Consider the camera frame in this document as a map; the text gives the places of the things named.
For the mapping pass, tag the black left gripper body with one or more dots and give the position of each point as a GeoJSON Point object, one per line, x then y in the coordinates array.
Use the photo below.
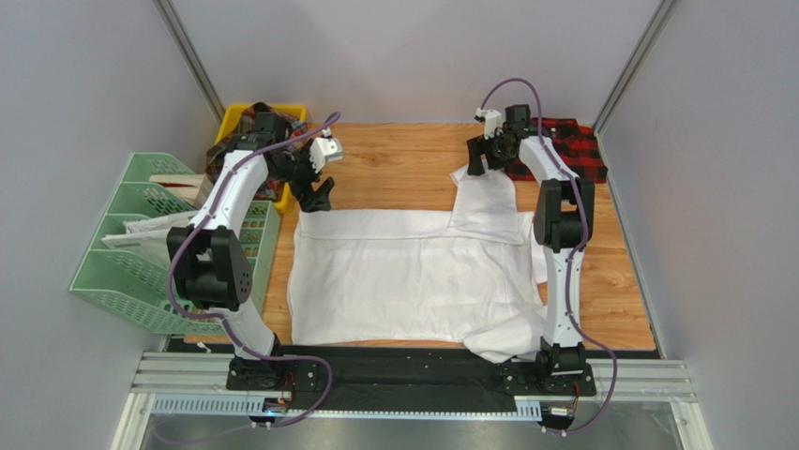
{"type": "Point", "coordinates": [304, 173]}

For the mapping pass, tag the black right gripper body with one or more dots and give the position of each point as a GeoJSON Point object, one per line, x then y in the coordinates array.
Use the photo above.
{"type": "Point", "coordinates": [481, 147]}

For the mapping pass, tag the white long sleeve shirt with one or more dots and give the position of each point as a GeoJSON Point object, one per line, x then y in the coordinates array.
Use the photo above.
{"type": "Point", "coordinates": [468, 275]}

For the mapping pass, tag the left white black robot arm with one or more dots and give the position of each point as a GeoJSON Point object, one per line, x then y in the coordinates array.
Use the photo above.
{"type": "Point", "coordinates": [210, 275]}

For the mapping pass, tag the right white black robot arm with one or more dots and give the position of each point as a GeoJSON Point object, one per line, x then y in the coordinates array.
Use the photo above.
{"type": "Point", "coordinates": [563, 224]}

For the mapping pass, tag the multicolour plaid shirt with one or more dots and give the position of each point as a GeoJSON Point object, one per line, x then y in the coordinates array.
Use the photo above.
{"type": "Point", "coordinates": [250, 146]}

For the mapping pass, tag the red black plaid folded shirt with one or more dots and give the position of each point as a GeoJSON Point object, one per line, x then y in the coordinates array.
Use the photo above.
{"type": "Point", "coordinates": [577, 145]}

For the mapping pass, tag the yellow plastic bin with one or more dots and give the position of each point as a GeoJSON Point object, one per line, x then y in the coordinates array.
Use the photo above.
{"type": "Point", "coordinates": [262, 125]}

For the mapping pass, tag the papers in file rack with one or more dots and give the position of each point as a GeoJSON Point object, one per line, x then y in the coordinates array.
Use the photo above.
{"type": "Point", "coordinates": [156, 234]}

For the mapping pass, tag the green mesh file rack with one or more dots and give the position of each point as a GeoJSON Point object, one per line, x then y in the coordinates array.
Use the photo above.
{"type": "Point", "coordinates": [132, 288]}

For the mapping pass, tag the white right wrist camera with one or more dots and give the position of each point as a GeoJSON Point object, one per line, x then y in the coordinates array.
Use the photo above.
{"type": "Point", "coordinates": [492, 121]}

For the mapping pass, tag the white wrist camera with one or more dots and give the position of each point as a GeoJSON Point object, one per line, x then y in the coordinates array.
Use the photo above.
{"type": "Point", "coordinates": [325, 150]}
{"type": "Point", "coordinates": [492, 121]}

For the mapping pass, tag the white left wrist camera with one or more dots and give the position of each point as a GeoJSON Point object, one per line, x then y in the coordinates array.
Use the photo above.
{"type": "Point", "coordinates": [325, 150]}

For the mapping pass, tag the left aluminium corner post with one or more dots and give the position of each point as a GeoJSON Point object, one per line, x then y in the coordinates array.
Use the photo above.
{"type": "Point", "coordinates": [179, 33]}

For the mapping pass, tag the aluminium corner post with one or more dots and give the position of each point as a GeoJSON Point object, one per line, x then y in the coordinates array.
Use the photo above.
{"type": "Point", "coordinates": [179, 33]}
{"type": "Point", "coordinates": [644, 46]}

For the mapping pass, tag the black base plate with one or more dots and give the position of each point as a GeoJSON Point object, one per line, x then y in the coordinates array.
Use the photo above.
{"type": "Point", "coordinates": [402, 380]}

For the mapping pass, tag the right aluminium corner post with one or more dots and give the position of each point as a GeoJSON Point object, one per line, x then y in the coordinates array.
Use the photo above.
{"type": "Point", "coordinates": [644, 46]}

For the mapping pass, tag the aluminium rail frame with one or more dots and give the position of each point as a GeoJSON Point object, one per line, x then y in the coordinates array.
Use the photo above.
{"type": "Point", "coordinates": [178, 400]}

